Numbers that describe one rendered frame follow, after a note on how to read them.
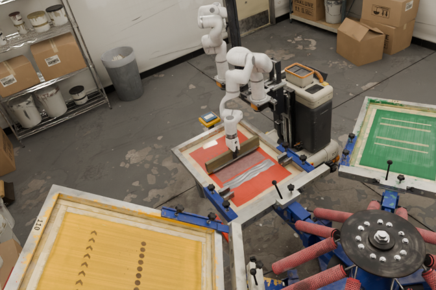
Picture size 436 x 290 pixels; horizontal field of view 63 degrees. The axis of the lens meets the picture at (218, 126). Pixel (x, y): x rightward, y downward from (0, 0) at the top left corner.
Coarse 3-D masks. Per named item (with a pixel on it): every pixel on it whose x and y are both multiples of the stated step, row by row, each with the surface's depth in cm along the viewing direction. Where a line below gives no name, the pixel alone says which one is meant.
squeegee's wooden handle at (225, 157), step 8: (256, 136) 236; (240, 144) 232; (248, 144) 234; (256, 144) 238; (224, 152) 228; (232, 152) 229; (240, 152) 233; (216, 160) 224; (224, 160) 228; (208, 168) 224
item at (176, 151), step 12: (204, 132) 258; (216, 132) 260; (252, 132) 254; (180, 144) 252; (192, 144) 253; (276, 144) 236; (180, 156) 241; (192, 168) 230; (300, 168) 217; (204, 180) 220; (288, 180) 209; (276, 192) 203; (252, 204) 199
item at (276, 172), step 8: (224, 136) 257; (240, 136) 254; (224, 144) 250; (256, 152) 238; (264, 152) 237; (240, 160) 235; (248, 160) 233; (256, 160) 232; (272, 160) 230; (248, 168) 228; (272, 168) 224; (280, 168) 223; (256, 176) 221; (264, 176) 220; (272, 176) 219; (280, 176) 218; (264, 184) 215
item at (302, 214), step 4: (292, 204) 188; (296, 204) 188; (284, 208) 192; (288, 208) 188; (292, 208) 186; (296, 208) 186; (300, 208) 186; (292, 212) 186; (296, 212) 184; (300, 212) 184; (304, 212) 183; (308, 212) 183; (292, 216) 188; (296, 216) 184; (300, 216) 182; (304, 216) 181; (308, 216) 181; (296, 220) 186; (300, 220) 181; (304, 220) 181
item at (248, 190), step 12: (216, 144) 252; (192, 156) 245; (204, 156) 243; (204, 168) 234; (228, 168) 231; (240, 168) 229; (216, 180) 224; (228, 180) 222; (252, 180) 219; (240, 192) 213; (252, 192) 211; (240, 204) 205
